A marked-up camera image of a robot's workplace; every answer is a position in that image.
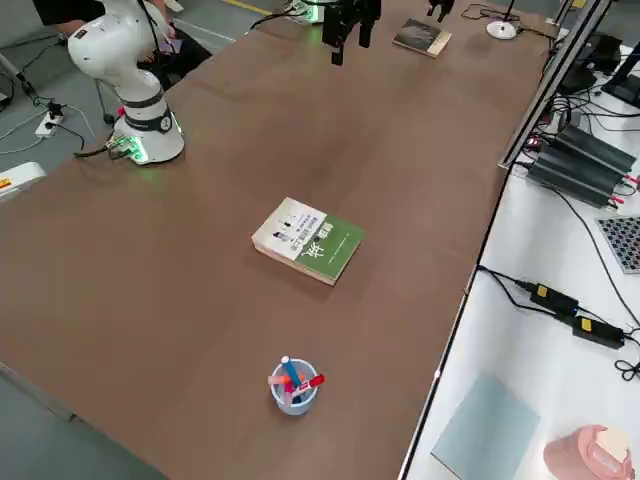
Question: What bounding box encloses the dark book with hand cover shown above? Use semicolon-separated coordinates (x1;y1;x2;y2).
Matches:
392;18;453;59

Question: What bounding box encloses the green and white book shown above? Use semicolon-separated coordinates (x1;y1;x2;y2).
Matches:
250;196;366;281

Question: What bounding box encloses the white desk lamp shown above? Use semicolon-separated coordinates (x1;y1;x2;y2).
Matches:
486;0;519;40

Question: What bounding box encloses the black flat box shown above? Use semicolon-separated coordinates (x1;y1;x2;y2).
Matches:
557;32;624;94

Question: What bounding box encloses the black finned power supply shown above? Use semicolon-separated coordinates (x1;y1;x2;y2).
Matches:
527;142;624;209
552;123;640;174

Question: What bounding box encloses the checkerboard plate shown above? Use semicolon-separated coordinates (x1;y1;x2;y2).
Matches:
594;214;640;274

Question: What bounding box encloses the white power strip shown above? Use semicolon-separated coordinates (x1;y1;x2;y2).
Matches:
34;110;67;139

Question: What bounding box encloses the black power adapter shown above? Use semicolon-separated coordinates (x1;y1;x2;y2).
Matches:
528;282;581;317
571;314;626;351

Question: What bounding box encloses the white-capped blue pen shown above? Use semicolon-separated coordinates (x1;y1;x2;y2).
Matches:
281;354;302;396

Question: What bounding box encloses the white box with orange label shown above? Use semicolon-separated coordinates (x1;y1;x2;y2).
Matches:
0;160;48;204

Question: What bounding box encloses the red marker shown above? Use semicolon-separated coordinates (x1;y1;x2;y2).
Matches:
294;373;327;394

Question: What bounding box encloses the pink orange pen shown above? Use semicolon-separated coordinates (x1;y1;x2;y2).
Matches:
268;374;292;401

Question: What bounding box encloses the pale blue pen cup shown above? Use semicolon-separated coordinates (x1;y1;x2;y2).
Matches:
271;357;319;417

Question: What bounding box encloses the grey-blue board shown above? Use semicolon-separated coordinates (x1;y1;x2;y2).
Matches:
430;373;542;480

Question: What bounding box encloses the pink container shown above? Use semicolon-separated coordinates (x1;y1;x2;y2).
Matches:
543;424;640;480

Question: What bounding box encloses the aluminium frame post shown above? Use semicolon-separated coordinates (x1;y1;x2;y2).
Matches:
497;0;604;171

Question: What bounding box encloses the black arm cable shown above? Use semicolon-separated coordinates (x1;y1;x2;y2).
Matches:
134;0;169;56

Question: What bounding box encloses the black base cable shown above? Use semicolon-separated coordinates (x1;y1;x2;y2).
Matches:
74;139;131;162

